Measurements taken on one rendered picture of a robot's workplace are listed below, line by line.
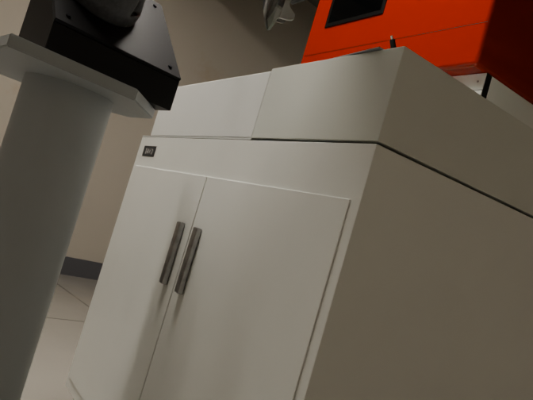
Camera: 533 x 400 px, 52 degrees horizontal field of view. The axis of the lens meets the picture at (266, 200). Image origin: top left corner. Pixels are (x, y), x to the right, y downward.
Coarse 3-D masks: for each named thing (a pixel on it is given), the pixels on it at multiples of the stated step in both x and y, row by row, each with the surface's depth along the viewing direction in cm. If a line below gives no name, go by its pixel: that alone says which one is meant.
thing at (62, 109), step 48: (0, 48) 81; (48, 96) 91; (96, 96) 95; (48, 144) 91; (96, 144) 98; (0, 192) 91; (48, 192) 92; (0, 240) 90; (48, 240) 93; (0, 288) 90; (48, 288) 96; (0, 336) 90; (0, 384) 91
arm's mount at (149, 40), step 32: (32, 0) 99; (64, 0) 92; (32, 32) 94; (64, 32) 88; (96, 32) 92; (128, 32) 100; (160, 32) 109; (96, 64) 92; (128, 64) 96; (160, 64) 101; (160, 96) 101
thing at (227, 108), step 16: (224, 80) 123; (240, 80) 117; (256, 80) 111; (176, 96) 144; (192, 96) 136; (208, 96) 128; (224, 96) 121; (240, 96) 115; (256, 96) 109; (160, 112) 151; (176, 112) 141; (192, 112) 133; (208, 112) 126; (224, 112) 119; (240, 112) 113; (256, 112) 108; (160, 128) 148; (176, 128) 138; (192, 128) 131; (208, 128) 123; (224, 128) 117; (240, 128) 111
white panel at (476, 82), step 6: (456, 78) 150; (462, 78) 149; (468, 78) 147; (474, 78) 145; (480, 78) 144; (486, 78) 143; (468, 84) 147; (474, 84) 145; (480, 84) 143; (486, 84) 143; (474, 90) 144; (480, 90) 143; (486, 90) 143; (486, 96) 144
